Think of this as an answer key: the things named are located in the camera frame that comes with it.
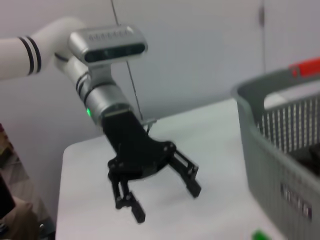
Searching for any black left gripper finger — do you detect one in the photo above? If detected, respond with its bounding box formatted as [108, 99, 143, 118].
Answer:
[169, 150, 202, 200]
[109, 172, 147, 225]

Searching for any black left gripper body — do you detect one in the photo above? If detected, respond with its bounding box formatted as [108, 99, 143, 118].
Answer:
[101, 109, 177, 181]

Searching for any grey perforated storage bin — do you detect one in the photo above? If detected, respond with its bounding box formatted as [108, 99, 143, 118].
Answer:
[231, 68, 320, 240]

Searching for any black table foot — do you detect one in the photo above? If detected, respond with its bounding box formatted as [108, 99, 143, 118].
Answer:
[38, 219, 55, 240]

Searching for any green flat brick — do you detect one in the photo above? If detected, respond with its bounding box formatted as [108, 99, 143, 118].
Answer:
[251, 229, 272, 240]

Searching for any crouching person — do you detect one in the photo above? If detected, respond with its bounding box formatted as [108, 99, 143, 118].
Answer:
[0, 196, 38, 240]

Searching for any thin grey wall cable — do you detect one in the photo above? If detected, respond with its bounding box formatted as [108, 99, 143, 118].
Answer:
[110, 0, 145, 121]

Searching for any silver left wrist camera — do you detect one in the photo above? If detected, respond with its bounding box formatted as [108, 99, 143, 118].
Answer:
[67, 24, 149, 69]

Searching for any grey wall cable with plug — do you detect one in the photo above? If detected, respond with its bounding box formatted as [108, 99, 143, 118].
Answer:
[258, 0, 268, 74]

